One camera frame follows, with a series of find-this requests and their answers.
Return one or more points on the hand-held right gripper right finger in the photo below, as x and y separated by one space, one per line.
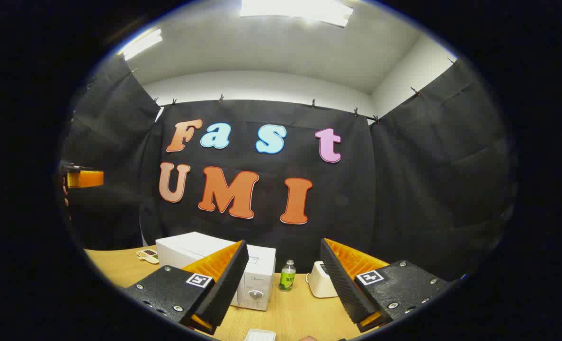
344 289

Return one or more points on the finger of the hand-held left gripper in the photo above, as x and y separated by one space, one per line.
89 179

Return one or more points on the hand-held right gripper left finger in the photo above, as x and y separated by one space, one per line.
228 289

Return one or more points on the white microwave oven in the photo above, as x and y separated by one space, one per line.
260 272

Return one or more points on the white ribbed food box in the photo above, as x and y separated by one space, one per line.
260 335

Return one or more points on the white toaster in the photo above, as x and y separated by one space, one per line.
319 284

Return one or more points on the green label drink bottle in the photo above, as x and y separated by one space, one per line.
287 279

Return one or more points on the white divided snack plate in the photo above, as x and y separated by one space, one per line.
147 256

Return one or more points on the ceiling strip light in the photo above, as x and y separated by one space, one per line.
141 43

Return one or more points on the ceiling light panel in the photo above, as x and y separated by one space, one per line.
295 10

